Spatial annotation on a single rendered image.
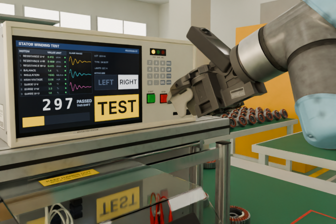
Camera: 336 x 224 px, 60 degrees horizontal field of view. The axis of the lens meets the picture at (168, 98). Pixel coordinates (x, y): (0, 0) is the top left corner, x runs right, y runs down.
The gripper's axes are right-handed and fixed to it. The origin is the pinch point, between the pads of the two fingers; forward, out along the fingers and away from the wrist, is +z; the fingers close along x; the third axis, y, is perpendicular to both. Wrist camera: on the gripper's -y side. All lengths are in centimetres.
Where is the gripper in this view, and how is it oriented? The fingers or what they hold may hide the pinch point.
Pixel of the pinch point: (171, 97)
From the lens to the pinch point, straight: 60.6
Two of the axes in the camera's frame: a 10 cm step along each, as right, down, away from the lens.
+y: 2.8, 9.3, -2.5
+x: 7.6, -0.5, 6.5
